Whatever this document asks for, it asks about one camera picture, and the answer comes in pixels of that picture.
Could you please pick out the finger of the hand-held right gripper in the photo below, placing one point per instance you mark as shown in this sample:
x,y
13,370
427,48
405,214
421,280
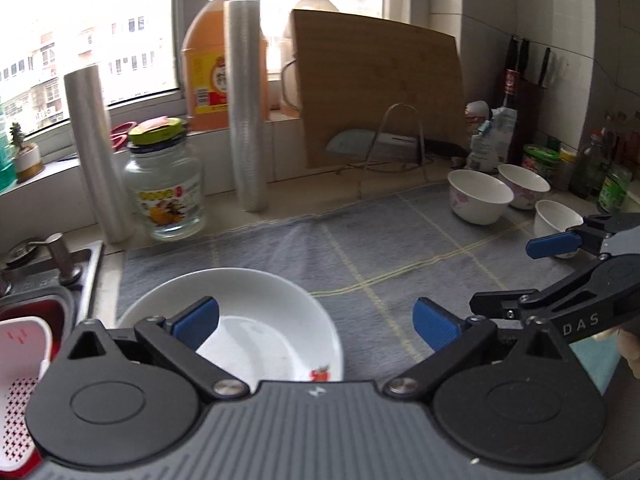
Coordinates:
x,y
550,246
500,305

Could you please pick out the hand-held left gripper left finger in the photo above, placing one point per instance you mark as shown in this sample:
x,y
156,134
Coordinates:
x,y
192,322

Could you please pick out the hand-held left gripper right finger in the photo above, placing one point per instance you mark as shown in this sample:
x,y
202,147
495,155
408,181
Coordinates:
x,y
435,322

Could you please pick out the white bowl with pink flowers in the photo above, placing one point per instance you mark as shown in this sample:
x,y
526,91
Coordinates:
x,y
477,200
525,185
555,220

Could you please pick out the white fruit-print plate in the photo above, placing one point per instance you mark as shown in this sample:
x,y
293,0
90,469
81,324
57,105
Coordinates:
x,y
280,310

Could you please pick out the person's right hand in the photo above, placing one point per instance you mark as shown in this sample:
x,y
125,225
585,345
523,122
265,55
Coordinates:
x,y
632,355

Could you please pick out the yellow-lidded small jar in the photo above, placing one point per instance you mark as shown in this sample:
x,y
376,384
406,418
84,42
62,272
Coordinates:
x,y
566,165

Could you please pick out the dark green glass bottle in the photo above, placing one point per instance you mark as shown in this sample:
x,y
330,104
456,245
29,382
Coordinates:
x,y
586,170

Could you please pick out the green-label bottle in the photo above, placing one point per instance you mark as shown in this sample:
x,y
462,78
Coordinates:
x,y
614,190

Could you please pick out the green-lidded jar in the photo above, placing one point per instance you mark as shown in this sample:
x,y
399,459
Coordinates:
x,y
541,160

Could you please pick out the grey checked dish towel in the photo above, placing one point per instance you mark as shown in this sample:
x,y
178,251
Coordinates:
x,y
400,240

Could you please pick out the stainless steel sink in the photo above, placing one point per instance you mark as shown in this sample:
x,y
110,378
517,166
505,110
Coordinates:
x,y
85,280

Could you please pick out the white plastic seasoning bag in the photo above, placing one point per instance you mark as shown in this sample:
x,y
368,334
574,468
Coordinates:
x,y
492,140

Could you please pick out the dark condiment bottle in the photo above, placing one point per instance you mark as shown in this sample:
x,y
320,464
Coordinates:
x,y
622,140

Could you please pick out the glass jar with green lid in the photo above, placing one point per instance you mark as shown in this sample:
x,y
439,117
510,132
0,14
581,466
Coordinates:
x,y
165,195

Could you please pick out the dark brown knife block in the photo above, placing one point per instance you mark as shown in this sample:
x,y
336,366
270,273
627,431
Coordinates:
x,y
532,115

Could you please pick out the red basin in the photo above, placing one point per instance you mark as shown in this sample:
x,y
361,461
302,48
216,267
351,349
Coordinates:
x,y
55,310

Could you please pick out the metal sink soap pump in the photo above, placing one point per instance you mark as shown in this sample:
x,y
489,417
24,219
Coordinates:
x,y
62,257

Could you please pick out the white round container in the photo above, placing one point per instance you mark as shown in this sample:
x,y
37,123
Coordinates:
x,y
477,112

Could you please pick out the dark sauce bottle red label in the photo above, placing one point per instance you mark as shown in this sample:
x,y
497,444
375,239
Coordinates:
x,y
510,82

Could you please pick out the white plastic strainer basket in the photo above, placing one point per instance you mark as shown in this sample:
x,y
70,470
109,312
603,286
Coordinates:
x,y
20,345

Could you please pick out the metal sink hole cover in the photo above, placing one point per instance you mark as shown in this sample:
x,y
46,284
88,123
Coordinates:
x,y
22,255

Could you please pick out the white plastic bag roll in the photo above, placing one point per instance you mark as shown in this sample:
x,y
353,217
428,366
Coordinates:
x,y
95,160

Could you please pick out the clear cling film roll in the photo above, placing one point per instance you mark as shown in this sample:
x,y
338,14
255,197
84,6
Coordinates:
x,y
247,110

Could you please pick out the small potted succulent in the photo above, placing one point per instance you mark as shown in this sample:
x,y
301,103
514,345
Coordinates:
x,y
27,160

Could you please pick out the green detergent bottle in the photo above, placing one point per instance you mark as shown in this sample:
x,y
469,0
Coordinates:
x,y
6,160

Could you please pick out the large orange liquid bottle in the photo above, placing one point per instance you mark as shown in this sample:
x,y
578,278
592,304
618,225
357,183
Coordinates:
x,y
322,2
205,75

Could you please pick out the bamboo cutting board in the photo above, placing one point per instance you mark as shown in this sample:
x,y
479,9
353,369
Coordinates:
x,y
375,70

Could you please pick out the window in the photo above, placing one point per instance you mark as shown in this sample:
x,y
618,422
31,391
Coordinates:
x,y
100,10

